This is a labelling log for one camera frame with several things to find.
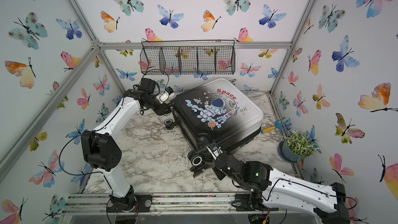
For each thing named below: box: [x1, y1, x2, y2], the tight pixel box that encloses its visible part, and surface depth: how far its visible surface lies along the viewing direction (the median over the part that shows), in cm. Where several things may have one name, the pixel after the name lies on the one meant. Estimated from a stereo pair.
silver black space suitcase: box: [172, 78, 264, 152], surface depth 81 cm
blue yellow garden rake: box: [260, 117, 293, 134], surface depth 106 cm
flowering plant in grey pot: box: [277, 130, 316, 164], surface depth 78 cm
